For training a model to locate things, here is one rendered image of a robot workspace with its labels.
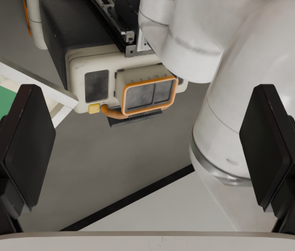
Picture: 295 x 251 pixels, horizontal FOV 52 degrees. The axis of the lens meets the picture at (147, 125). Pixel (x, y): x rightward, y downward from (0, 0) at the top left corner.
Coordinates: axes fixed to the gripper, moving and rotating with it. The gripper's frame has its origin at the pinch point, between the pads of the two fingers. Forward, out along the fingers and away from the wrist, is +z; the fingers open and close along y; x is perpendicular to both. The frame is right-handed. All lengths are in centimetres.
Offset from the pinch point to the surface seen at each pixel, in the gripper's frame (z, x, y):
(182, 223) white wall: 146, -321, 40
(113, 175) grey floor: 179, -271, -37
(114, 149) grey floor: 180, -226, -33
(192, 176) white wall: 205, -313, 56
